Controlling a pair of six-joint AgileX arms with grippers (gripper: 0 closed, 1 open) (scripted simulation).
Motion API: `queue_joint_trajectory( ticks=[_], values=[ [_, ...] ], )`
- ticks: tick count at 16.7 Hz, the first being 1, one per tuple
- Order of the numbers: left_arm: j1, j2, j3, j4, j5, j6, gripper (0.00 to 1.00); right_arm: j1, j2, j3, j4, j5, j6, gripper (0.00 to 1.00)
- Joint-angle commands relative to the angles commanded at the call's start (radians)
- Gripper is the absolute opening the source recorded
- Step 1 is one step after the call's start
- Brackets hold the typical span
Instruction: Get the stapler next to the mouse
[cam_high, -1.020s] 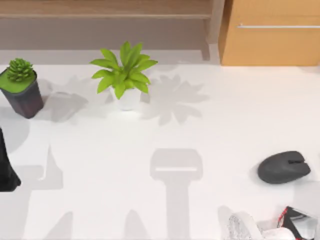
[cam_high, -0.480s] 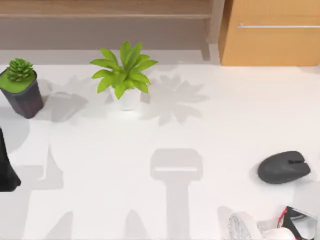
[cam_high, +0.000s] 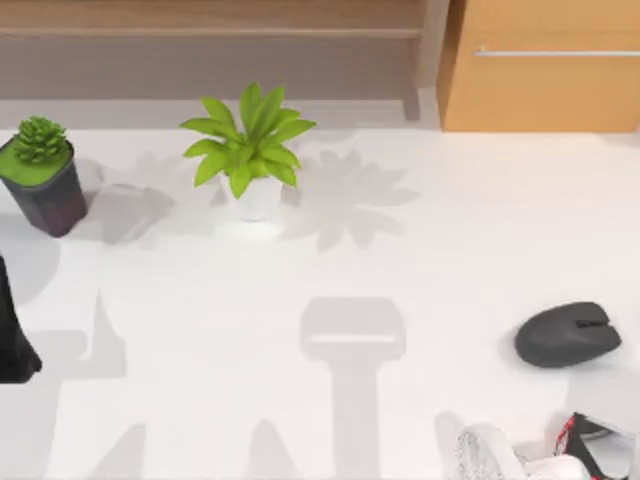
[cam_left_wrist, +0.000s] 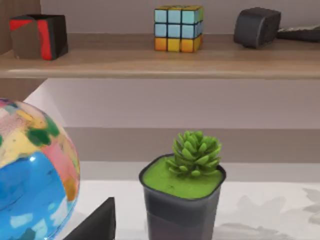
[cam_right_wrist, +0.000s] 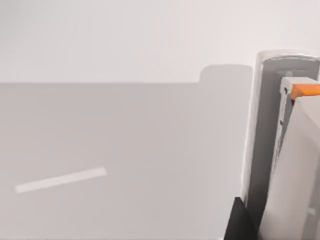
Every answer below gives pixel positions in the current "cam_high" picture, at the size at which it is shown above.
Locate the wooden cupboard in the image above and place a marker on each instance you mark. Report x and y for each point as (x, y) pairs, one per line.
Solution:
(540, 90)

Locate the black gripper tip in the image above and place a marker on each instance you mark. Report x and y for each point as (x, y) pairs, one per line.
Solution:
(11, 345)

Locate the black red and white shoe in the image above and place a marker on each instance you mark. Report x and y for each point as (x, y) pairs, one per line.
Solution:
(592, 442)

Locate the white pot with leafy plant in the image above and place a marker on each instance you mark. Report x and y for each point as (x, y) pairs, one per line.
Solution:
(247, 145)

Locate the black computer mouse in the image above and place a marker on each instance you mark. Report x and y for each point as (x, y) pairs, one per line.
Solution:
(565, 337)

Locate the white and silver shoe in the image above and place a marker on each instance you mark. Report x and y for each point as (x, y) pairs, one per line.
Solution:
(487, 452)

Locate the black pot with succulent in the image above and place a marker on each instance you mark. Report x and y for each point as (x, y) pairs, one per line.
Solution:
(47, 192)

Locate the wooden open shelf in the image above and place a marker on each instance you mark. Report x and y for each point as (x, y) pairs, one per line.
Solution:
(210, 45)

